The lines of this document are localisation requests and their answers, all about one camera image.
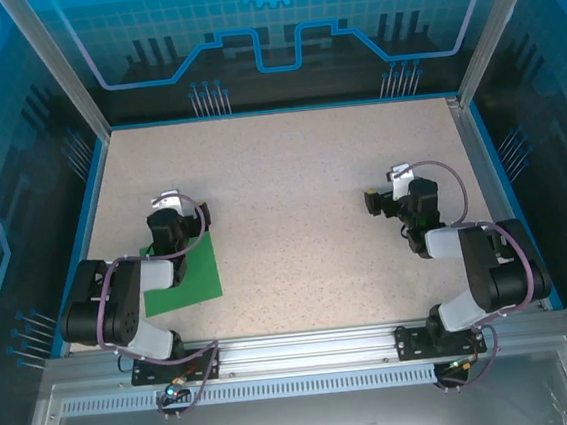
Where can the green square paper sheet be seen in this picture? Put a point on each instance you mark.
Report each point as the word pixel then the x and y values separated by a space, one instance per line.
pixel 194 276

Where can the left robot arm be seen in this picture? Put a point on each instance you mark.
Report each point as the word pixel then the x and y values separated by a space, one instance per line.
pixel 121 298

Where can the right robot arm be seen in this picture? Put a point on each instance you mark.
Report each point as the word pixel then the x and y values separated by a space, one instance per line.
pixel 485 273

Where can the blue table edge trim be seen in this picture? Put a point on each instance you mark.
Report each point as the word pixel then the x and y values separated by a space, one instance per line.
pixel 83 242

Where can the small lit connector plug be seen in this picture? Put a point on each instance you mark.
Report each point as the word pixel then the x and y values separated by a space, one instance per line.
pixel 174 390
pixel 461 366

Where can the brushed metal shelf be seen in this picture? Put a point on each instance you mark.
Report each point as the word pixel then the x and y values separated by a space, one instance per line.
pixel 308 421

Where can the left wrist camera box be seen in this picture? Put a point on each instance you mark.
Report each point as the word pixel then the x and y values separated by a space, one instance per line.
pixel 167 199

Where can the aluminium side rail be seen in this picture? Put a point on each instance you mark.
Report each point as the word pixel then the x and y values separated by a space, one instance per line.
pixel 490 192

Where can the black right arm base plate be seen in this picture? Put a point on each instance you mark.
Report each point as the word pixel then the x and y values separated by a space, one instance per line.
pixel 411 343

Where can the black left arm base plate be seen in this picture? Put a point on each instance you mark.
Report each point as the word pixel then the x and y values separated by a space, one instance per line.
pixel 203 366

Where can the long aluminium mounting rail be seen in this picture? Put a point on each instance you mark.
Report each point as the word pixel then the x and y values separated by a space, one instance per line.
pixel 302 351

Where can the aluminium frame post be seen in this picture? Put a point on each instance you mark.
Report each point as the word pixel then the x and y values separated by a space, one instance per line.
pixel 490 37
pixel 68 77

